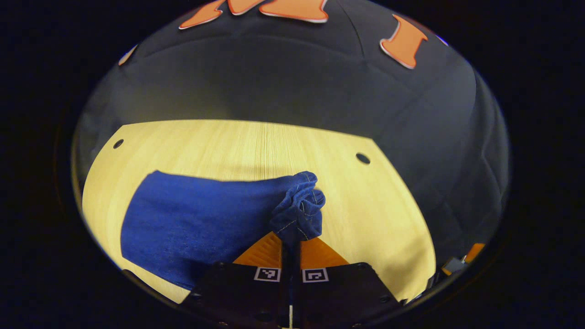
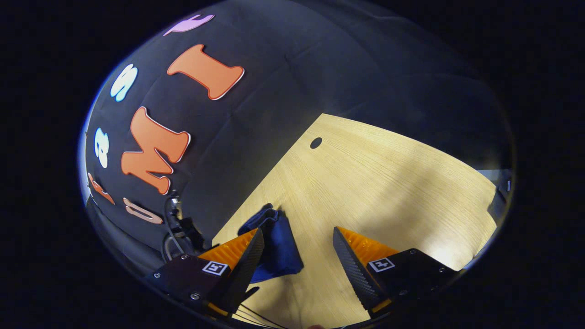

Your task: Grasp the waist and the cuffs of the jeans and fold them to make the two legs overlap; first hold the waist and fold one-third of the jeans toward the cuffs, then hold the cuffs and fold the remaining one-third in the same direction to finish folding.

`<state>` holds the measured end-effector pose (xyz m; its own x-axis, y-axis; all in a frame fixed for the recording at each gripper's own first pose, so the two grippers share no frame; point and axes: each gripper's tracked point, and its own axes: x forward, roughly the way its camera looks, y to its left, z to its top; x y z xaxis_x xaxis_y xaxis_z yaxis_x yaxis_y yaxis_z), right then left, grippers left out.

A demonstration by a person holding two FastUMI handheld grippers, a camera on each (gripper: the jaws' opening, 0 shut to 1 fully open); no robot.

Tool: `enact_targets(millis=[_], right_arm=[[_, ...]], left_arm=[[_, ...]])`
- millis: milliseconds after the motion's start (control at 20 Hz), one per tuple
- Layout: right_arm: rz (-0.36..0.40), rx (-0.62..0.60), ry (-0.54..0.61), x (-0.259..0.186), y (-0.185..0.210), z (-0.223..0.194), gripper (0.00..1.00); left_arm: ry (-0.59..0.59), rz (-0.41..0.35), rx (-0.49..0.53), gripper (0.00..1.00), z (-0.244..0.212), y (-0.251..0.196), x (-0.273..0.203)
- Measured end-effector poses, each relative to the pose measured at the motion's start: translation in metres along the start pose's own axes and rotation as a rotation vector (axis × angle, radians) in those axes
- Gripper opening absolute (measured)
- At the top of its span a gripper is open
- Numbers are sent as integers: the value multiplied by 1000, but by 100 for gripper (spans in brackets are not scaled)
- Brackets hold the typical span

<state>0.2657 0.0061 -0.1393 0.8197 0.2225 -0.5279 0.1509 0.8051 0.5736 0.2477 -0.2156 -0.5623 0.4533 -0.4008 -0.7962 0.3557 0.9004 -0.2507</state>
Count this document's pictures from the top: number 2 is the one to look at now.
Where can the black backdrop cloth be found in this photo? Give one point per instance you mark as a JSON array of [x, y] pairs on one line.
[[320, 68]]

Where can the blue denim jeans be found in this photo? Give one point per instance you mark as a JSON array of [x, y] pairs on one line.
[[281, 251]]

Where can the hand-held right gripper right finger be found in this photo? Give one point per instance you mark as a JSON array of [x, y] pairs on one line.
[[354, 274]]

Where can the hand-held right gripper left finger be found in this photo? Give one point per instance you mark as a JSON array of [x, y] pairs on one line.
[[244, 274]]

